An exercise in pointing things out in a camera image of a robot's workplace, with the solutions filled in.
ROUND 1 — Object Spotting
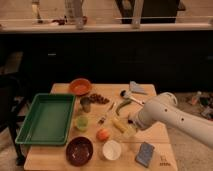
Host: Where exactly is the yellow banana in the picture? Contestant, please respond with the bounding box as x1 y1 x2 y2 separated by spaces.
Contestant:
112 117 127 133

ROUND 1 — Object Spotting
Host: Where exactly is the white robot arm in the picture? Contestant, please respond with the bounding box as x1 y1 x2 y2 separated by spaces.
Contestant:
124 92 213 149

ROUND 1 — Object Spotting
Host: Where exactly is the dark purple bowl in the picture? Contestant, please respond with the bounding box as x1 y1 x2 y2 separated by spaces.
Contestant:
66 137 93 167

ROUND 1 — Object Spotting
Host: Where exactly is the orange bowl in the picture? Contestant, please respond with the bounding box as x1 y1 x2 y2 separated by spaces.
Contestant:
69 78 92 96

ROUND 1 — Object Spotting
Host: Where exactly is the white cup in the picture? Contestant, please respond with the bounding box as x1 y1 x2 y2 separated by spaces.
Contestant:
102 140 122 161

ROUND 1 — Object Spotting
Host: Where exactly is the orange peach fruit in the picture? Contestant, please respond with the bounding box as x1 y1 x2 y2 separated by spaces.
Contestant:
96 128 110 141

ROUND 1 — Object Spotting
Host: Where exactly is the green pepper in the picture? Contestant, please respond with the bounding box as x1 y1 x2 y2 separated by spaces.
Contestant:
115 99 132 116

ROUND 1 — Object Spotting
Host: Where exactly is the blue sponge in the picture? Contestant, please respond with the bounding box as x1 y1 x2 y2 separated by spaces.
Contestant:
135 142 155 168

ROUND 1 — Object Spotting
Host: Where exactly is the grey folded cloth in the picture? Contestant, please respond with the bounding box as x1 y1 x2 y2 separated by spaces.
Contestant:
129 81 146 95

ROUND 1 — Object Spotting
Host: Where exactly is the small green cup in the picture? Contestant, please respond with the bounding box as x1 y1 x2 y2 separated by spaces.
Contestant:
75 116 88 131

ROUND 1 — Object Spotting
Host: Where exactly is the metal cup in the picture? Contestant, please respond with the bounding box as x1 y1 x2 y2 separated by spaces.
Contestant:
80 97 91 113

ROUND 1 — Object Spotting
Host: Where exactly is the green plastic tray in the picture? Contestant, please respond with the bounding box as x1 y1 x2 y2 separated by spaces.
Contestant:
15 93 75 146

